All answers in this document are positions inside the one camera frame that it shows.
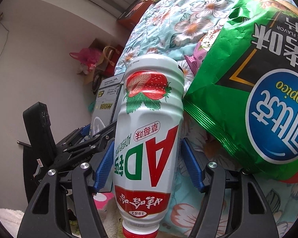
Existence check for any white strawberry milk bottle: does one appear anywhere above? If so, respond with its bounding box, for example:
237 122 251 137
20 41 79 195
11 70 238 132
113 54 184 237

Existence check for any green red chip bag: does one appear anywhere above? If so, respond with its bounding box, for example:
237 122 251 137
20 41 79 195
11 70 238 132
183 0 298 183

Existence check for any brown cardboard box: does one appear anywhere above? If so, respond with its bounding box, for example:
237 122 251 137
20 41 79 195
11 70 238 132
117 0 161 31

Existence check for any black yellow product box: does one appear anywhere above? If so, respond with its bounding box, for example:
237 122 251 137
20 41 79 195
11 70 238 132
89 73 124 138

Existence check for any pink wrapper piece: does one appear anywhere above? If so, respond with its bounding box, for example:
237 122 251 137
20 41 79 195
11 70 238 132
184 40 207 76

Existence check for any pink gift bag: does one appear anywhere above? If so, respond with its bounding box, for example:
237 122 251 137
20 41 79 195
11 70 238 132
69 48 103 75

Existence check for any floral teal blanket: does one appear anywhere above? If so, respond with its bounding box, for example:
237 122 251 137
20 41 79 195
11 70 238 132
115 0 298 237

